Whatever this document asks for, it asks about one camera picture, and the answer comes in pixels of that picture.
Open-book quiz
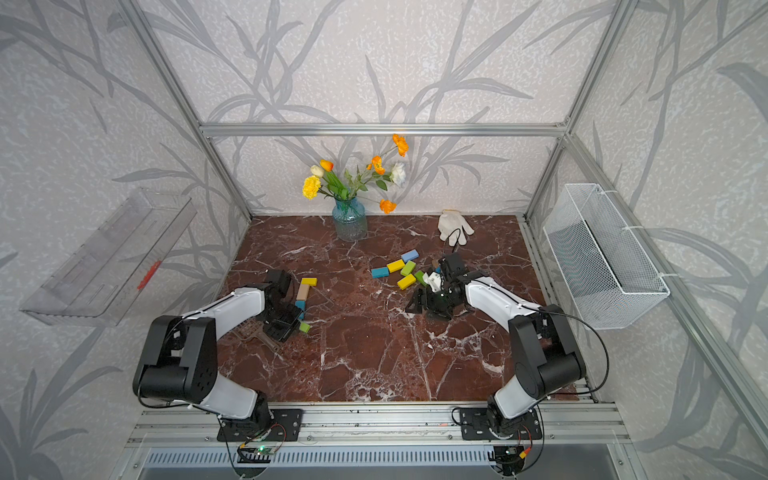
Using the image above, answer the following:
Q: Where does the beige wooden block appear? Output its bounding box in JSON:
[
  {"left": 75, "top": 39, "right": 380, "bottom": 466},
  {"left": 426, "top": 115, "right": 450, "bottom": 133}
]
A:
[{"left": 296, "top": 284, "right": 311, "bottom": 301}]

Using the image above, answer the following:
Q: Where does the dark teal block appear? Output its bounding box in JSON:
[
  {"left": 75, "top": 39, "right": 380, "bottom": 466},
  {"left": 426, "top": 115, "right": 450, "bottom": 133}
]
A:
[{"left": 371, "top": 267, "right": 390, "bottom": 278}]

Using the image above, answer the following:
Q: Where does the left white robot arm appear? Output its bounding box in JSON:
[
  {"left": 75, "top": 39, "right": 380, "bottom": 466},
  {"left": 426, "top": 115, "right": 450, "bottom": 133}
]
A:
[{"left": 132, "top": 270, "right": 301, "bottom": 437}]

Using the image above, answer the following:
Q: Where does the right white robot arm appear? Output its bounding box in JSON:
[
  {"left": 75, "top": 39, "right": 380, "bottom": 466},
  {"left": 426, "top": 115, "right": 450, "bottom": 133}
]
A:
[{"left": 406, "top": 253, "right": 586, "bottom": 438}]

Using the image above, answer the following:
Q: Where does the light blue block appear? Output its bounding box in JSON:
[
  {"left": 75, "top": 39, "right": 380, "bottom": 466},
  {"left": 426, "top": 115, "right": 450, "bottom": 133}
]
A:
[{"left": 401, "top": 249, "right": 419, "bottom": 263}]

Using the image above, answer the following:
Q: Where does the white work glove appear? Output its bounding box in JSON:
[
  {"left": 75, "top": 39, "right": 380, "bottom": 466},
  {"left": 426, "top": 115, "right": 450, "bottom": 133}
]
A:
[{"left": 438, "top": 210, "right": 475, "bottom": 247}]

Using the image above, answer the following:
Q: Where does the blue glass vase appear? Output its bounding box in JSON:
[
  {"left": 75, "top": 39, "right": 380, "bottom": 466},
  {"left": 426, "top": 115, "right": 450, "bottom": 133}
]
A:
[{"left": 332, "top": 198, "right": 368, "bottom": 242}]

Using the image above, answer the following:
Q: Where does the left green-lit circuit board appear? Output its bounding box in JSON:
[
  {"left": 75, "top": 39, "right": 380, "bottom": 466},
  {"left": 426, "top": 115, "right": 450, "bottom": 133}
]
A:
[{"left": 236, "top": 444, "right": 282, "bottom": 465}]

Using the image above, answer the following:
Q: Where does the artificial flower bouquet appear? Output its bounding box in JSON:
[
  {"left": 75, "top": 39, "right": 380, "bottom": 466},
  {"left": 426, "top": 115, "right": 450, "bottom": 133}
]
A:
[{"left": 302, "top": 134, "right": 409, "bottom": 216}]

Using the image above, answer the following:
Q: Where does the right circuit board with connector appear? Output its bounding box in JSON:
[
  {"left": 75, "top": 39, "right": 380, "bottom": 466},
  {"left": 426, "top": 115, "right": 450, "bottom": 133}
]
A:
[{"left": 488, "top": 446, "right": 531, "bottom": 478}]

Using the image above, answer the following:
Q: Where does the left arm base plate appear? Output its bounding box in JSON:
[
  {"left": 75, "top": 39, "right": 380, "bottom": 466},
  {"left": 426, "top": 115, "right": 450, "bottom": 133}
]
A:
[{"left": 216, "top": 408, "right": 304, "bottom": 443}]

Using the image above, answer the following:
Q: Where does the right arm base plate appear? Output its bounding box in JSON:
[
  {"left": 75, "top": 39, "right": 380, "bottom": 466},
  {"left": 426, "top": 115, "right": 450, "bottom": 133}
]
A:
[{"left": 453, "top": 407, "right": 543, "bottom": 441}]

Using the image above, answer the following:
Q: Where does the white wire mesh basket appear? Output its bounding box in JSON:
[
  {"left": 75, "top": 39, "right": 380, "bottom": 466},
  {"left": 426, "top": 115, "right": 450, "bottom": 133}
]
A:
[{"left": 543, "top": 183, "right": 670, "bottom": 330}]

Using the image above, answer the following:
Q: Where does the clear plastic wall shelf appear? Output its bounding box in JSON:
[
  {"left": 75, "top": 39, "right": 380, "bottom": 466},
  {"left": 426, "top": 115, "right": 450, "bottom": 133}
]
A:
[{"left": 20, "top": 188, "right": 197, "bottom": 327}]

